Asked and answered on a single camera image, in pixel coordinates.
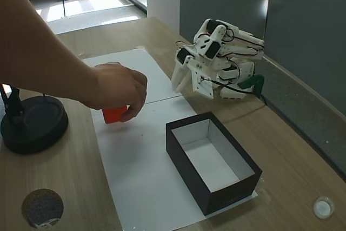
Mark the orange cube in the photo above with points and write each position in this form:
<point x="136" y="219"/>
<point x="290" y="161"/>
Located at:
<point x="114" y="116"/>

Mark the white paper sheet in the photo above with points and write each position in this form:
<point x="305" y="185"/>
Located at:
<point x="140" y="166"/>
<point x="159" y="79"/>

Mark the person's hand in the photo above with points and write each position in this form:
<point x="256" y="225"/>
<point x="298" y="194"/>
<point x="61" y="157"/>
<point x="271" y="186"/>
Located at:
<point x="119" y="87"/>

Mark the green table clamp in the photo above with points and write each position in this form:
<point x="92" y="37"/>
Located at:
<point x="252" y="82"/>

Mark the white round cap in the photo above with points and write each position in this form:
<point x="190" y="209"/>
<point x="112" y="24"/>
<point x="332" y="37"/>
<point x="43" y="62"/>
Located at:
<point x="323" y="207"/>

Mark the white flat mount plate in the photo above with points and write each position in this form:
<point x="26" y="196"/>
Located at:
<point x="202" y="89"/>

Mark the dark brown open box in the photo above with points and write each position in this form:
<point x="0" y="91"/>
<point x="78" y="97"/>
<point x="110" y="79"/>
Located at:
<point x="216" y="185"/>

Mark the black round stand base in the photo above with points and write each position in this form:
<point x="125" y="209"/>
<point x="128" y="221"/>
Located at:
<point x="38" y="128"/>

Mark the black stand pole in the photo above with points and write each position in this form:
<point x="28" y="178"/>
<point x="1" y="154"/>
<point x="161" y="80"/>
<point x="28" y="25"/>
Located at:
<point x="12" y="104"/>

